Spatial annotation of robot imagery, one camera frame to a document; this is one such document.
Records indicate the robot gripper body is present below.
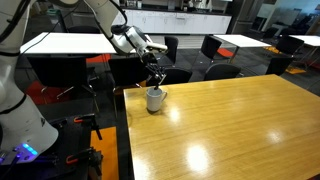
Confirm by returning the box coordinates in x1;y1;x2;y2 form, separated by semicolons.
141;51;160;70

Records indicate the white ceramic mug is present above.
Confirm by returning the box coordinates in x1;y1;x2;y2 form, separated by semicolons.
146;86;168;113

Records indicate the black office chair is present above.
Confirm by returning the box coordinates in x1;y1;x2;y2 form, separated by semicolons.
262;27;280;40
155;35;180;69
108;55;152;118
265;56;295;77
145;67;193;88
203;63;242;82
27;55;99;113
276;35;305;56
199;34;223;62

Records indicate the white kitchen cabinet counter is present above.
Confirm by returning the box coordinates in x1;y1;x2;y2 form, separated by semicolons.
112;8;233;35

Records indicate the orange black clamp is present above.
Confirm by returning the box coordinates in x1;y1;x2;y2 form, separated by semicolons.
65;147;104;177
73;113;103;141

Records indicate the large white table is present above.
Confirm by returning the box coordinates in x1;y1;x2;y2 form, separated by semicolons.
19;32;155;56

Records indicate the small white table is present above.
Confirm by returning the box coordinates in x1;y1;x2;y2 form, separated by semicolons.
213;34;272;64
289;34;320;68

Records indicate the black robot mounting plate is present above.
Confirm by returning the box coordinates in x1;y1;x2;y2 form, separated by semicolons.
0;114;102;180

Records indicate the white board panel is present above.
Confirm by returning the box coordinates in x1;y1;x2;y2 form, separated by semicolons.
256;3;275;20

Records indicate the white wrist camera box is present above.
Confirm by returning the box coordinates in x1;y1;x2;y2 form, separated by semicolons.
145;42;169;53

